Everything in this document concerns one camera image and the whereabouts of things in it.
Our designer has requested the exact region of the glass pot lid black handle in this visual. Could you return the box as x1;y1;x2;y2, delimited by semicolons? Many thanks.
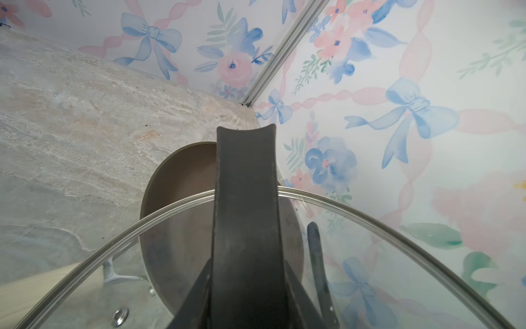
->
14;124;516;329

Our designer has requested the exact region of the dark pot black handle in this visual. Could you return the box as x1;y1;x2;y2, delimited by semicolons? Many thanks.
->
307;222;340;328

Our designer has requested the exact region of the frying pan beige handle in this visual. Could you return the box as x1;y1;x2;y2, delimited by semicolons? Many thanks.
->
0;141;305;329

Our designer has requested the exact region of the left corner aluminium post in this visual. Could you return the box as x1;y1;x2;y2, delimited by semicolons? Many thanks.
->
240;0;329;107

